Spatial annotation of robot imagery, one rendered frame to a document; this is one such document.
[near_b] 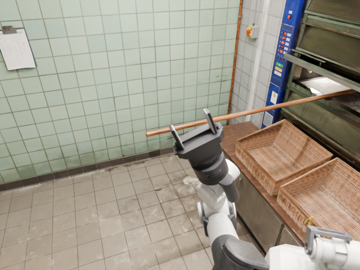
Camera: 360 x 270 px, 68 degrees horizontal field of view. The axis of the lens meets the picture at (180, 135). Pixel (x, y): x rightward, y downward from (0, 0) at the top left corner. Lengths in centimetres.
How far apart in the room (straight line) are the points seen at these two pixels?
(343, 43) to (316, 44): 20
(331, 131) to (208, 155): 167
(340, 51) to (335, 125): 52
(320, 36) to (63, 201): 269
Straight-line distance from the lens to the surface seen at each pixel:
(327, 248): 72
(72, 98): 279
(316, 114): 232
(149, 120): 302
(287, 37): 243
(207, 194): 73
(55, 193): 313
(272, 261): 80
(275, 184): 204
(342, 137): 219
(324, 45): 222
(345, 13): 210
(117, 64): 270
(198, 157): 63
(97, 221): 272
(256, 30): 277
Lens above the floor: 204
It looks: 33 degrees down
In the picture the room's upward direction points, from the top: straight up
